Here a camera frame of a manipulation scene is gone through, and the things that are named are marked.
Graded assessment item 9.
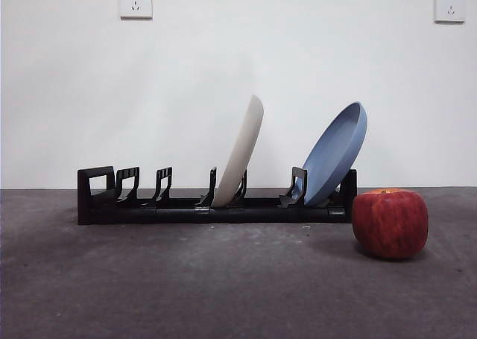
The blue plate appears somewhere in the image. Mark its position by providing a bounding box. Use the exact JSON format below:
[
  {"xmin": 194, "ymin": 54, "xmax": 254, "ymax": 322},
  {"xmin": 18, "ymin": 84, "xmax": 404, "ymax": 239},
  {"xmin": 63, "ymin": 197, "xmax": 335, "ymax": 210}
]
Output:
[{"xmin": 300, "ymin": 101, "xmax": 369, "ymax": 208}]

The black plate rack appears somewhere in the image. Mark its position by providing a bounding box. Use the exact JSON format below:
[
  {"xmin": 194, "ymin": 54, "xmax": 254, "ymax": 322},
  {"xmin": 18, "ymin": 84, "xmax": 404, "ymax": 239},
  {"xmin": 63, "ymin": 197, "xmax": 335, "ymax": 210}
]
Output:
[{"xmin": 77, "ymin": 165, "xmax": 358, "ymax": 226}]

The beige plate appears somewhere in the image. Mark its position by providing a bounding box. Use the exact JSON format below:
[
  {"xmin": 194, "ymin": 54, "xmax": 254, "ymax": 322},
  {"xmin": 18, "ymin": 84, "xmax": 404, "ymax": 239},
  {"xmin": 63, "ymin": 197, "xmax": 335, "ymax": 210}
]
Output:
[{"xmin": 212, "ymin": 95, "xmax": 265, "ymax": 208}]

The white wall socket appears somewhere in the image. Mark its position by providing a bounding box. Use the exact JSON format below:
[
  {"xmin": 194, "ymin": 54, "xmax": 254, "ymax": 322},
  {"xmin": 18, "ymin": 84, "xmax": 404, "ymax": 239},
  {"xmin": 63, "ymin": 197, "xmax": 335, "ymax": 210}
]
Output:
[
  {"xmin": 434, "ymin": 0, "xmax": 467, "ymax": 24},
  {"xmin": 119, "ymin": 0, "xmax": 154, "ymax": 21}
]

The red apple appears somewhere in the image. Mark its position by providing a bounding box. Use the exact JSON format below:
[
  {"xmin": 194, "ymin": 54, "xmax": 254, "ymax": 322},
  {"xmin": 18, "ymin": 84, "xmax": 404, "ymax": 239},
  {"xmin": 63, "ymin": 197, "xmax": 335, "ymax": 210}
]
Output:
[{"xmin": 352, "ymin": 188, "xmax": 429, "ymax": 260}]

